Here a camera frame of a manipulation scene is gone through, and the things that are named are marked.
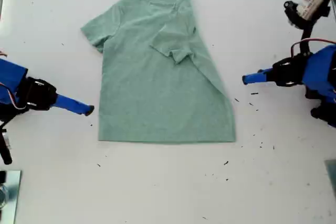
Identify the green t-shirt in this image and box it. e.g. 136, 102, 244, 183
80, 0, 237, 145

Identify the steel plate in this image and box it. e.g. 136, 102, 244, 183
0, 170, 22, 224

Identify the red white servo wire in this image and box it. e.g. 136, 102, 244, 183
290, 38, 336, 59
0, 83, 29, 111

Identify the black camera stalk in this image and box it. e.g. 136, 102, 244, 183
283, 0, 331, 57

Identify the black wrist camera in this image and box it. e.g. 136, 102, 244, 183
0, 129, 13, 165

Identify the beige wrist camera box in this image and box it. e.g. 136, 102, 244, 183
298, 0, 332, 22

